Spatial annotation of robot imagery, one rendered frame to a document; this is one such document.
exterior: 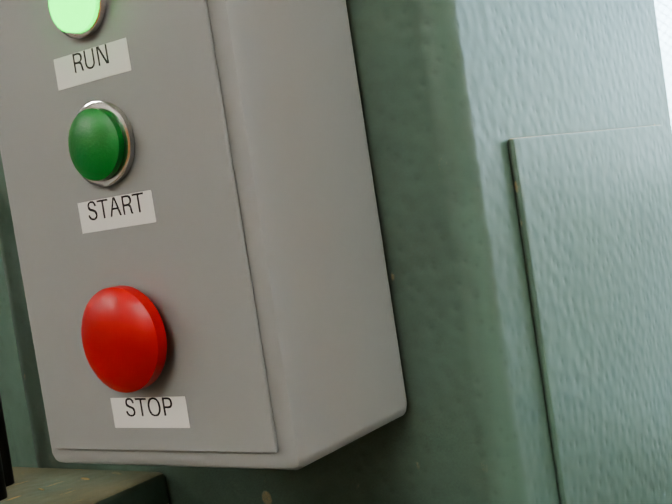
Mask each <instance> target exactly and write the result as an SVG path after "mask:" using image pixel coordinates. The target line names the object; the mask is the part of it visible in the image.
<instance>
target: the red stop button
mask: <svg viewBox="0 0 672 504"><path fill-rule="evenodd" d="M81 336H82V344H83V348H84V352H85V355H86V358H87V360H88V363H89V365H90V367H91V368H92V370H93V372H94V373H95V374H96V376H97V377H98V378H99V379H100V380H101V381H102V382H103V383H104V384H105V385H107V386H108V387H109V388H111V389H113V390H115V391H118V392H123V393H130V392H135V391H138V390H141V389H143V388H146V387H148V386H150V385H151V384H153V383H154V382H155V381H156V380H157V379H158V377H159V376H160V374H161V372H162V370H163V368H164V365H165V361H166V355H167V338H166V332H165V327H164V324H163V321H162V319H161V316H160V314H159V312H158V310H157V309H156V307H155V306H154V304H153V303H152V302H151V301H150V299H149V298H148V297H147V296H146V295H144V294H143V293H142V292H140V291H139V290H137V289H135V288H133V287H130V286H125V285H119V286H114V287H110V288H105V289H103V290H100V291H99V292H97V293H96V294H95V295H94V296H93V297H92V298H91V299H90V300H89V302H88V304H87V306H86V308H85V311H84V314H83V318H82V325H81Z"/></svg>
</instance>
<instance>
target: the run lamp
mask: <svg viewBox="0 0 672 504"><path fill-rule="evenodd" d="M49 10H50V14H51V17H52V19H53V21H54V23H55V24H56V25H57V27H58V28H59V29H60V30H61V31H62V32H63V33H64V34H65V35H66V36H68V37H70V38H74V39H85V38H88V37H91V36H92V35H93V34H95V33H96V32H97V30H98V29H99V28H100V26H101V24H102V22H103V19H104V16H105V11H106V0H49Z"/></svg>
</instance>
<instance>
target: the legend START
mask: <svg viewBox="0 0 672 504"><path fill-rule="evenodd" d="M78 209H79V215H80V221H81V227H82V233H83V234H84V233H91V232H97V231H103V230H110V229H116V228H122V227H129V226H135V225H141V224H148V223H154V222H156V217H155V211H154V205H153V199H152V192H151V190H147V191H142V192H136V193H131V194H125V195H120V196H114V197H109V198H104V199H98V200H93V201H87V202H82V203H78Z"/></svg>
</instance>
